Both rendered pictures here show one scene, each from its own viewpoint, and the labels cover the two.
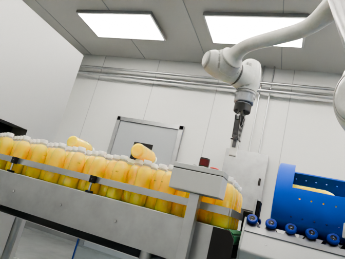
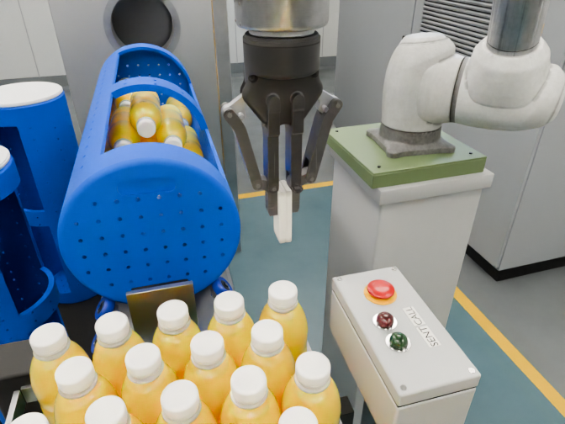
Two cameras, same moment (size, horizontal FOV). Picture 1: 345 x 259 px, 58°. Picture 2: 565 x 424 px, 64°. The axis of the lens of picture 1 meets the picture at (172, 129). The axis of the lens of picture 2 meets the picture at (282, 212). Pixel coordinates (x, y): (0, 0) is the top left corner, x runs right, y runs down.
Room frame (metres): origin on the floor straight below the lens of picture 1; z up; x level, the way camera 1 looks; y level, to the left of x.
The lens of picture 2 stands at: (1.59, 0.08, 1.51)
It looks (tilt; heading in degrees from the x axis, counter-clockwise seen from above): 32 degrees down; 232
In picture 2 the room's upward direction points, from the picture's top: straight up
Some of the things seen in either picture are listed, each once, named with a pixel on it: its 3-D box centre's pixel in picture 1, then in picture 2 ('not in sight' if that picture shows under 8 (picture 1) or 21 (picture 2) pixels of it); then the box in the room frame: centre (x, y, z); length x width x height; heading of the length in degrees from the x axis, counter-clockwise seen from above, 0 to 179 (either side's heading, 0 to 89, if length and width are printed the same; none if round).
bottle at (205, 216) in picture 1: (210, 200); (268, 389); (1.37, -0.23, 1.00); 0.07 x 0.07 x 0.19
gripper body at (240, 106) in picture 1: (241, 114); (282, 78); (1.31, -0.28, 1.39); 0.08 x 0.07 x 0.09; 157
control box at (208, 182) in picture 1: (198, 180); (393, 347); (1.22, -0.15, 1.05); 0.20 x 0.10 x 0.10; 67
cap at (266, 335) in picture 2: not in sight; (266, 336); (1.37, -0.23, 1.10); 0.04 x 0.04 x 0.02
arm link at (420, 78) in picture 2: not in sight; (421, 80); (0.63, -0.58, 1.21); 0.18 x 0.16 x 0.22; 113
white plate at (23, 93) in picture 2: not in sight; (20, 93); (1.34, -1.75, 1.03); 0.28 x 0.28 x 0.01
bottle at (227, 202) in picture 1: (223, 203); (282, 347); (1.31, -0.28, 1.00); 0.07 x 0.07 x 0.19
